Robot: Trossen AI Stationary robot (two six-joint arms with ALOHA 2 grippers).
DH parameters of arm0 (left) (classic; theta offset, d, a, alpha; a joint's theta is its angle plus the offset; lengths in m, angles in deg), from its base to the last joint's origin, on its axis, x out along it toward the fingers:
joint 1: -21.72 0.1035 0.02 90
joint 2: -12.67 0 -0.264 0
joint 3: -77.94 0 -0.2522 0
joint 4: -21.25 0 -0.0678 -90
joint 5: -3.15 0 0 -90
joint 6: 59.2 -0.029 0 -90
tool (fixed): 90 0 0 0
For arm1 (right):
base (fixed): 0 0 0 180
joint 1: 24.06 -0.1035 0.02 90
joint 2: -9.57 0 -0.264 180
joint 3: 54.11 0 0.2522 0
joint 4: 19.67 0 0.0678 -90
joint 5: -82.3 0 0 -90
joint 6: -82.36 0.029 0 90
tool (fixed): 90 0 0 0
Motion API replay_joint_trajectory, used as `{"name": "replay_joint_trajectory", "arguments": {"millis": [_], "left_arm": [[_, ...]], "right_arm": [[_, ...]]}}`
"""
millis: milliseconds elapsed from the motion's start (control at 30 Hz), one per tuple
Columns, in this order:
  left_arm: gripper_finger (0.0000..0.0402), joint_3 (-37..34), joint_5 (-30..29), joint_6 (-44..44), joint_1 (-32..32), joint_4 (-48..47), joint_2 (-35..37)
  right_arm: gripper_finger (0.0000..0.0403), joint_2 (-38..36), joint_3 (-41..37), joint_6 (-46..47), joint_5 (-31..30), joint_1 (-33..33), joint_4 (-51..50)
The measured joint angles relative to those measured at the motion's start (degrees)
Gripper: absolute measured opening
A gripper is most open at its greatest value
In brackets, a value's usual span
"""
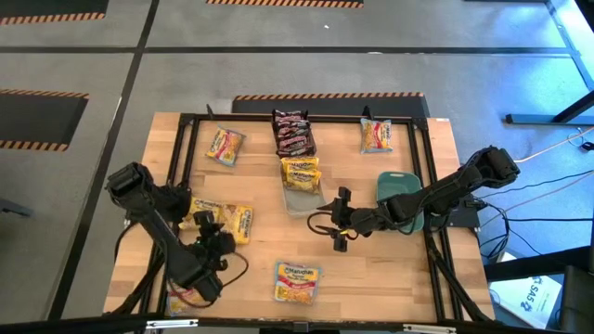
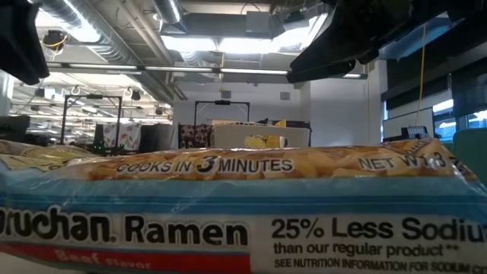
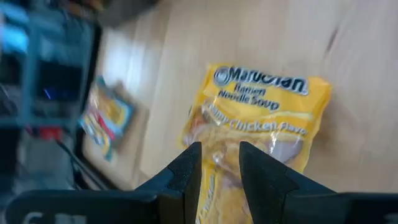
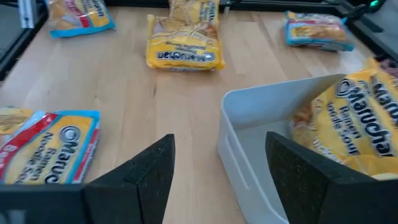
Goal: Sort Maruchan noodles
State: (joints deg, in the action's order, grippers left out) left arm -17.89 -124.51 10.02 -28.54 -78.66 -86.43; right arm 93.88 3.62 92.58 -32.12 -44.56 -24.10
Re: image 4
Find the blue beef ramen pack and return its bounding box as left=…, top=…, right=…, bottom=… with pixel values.
left=284, top=10, right=356, bottom=52
left=0, top=106, right=101, bottom=185
left=45, top=0, right=117, bottom=39

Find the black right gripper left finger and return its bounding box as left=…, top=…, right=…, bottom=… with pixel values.
left=0, top=133, right=177, bottom=224

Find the silver metal bracket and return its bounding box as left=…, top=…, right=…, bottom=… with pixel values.
left=17, top=0, right=37, bottom=29

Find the white plastic bin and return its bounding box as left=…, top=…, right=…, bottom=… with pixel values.
left=216, top=73, right=348, bottom=224

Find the yellow creamy chicken ramen pack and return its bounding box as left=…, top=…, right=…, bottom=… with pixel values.
left=145, top=14, right=226, bottom=73
left=169, top=0, right=221, bottom=27
left=362, top=57, right=398, bottom=121
left=289, top=67, right=398, bottom=182

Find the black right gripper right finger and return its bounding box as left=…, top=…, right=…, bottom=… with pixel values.
left=265, top=130, right=398, bottom=224

